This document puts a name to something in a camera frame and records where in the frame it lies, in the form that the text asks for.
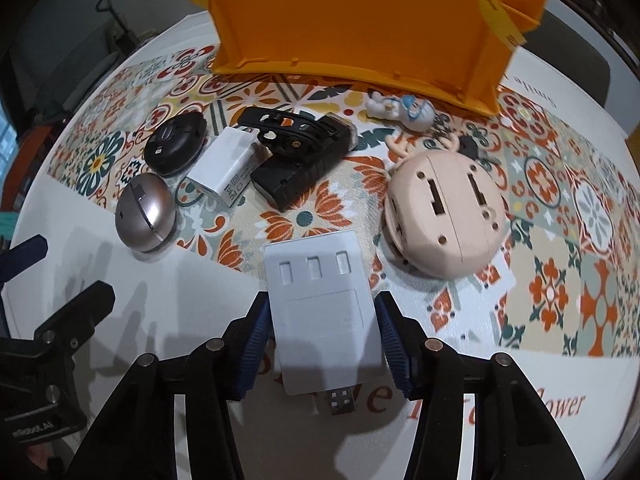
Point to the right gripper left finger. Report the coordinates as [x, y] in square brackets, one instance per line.
[133, 436]

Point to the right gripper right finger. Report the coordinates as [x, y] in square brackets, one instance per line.
[515, 436]

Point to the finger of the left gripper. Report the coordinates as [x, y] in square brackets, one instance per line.
[21, 257]
[75, 323]

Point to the white usb hub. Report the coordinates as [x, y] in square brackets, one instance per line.
[324, 323]

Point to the white wall charger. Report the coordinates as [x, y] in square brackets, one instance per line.
[224, 168]

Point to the black clip mount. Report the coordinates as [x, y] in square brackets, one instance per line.
[302, 151]

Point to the red chair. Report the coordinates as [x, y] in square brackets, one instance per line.
[31, 153]

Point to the rose gold oval mouse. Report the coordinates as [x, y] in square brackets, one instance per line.
[146, 214]

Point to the patterned tile table runner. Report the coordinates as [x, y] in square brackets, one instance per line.
[566, 279]

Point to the pink deer round gadget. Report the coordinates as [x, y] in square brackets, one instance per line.
[443, 212]

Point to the small white blue figurine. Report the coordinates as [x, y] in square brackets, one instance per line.
[414, 114]

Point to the orange plastic storage crate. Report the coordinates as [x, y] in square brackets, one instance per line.
[454, 51]

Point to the black round cable case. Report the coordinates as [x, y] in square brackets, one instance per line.
[175, 144]

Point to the black handled tool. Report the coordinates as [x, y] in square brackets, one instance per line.
[127, 40]

